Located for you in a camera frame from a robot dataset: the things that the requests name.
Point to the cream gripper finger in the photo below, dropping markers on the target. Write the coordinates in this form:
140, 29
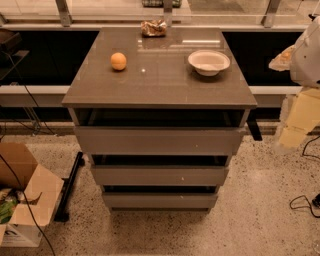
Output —
283, 60

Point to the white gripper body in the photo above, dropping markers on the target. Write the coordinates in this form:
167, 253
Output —
306, 61

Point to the grey drawer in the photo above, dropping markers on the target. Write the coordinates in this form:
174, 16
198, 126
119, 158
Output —
139, 176
140, 141
159, 201

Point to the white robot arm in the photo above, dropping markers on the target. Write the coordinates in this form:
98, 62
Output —
305, 60

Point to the grey drawer cabinet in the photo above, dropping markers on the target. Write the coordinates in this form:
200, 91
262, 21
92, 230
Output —
158, 89

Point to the open cardboard box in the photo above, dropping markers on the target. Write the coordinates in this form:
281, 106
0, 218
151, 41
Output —
38, 192

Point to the black bar right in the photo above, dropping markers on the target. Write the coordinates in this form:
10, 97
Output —
253, 126

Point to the white bowl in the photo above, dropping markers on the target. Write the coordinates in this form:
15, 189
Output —
208, 62

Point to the crumpled snack bag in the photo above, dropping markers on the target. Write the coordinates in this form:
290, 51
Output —
153, 28

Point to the orange fruit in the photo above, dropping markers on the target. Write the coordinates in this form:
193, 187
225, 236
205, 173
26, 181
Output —
118, 61

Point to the black floor bar left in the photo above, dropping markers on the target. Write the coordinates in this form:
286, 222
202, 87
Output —
61, 214

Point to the green item in box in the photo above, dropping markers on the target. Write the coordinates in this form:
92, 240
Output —
8, 203

